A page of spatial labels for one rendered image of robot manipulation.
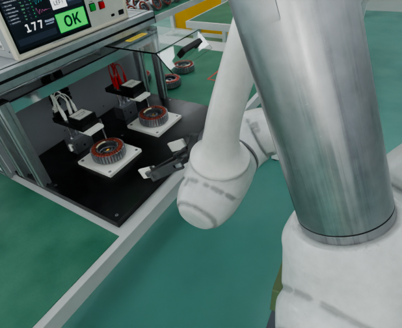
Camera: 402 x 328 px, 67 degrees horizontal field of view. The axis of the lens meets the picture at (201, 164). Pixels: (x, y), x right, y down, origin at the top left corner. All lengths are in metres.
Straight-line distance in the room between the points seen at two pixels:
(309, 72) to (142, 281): 1.48
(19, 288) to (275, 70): 0.75
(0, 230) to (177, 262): 0.91
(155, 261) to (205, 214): 1.21
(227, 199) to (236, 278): 1.11
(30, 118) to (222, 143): 0.82
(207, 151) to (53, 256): 0.54
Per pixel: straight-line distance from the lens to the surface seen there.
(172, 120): 1.18
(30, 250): 0.92
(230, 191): 0.49
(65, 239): 0.89
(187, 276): 1.61
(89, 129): 1.03
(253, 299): 1.54
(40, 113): 1.18
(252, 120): 0.60
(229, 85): 0.44
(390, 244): 0.35
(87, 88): 1.28
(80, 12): 1.09
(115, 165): 1.01
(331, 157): 0.29
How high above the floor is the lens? 1.38
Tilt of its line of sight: 39 degrees down
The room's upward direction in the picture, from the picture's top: 6 degrees counter-clockwise
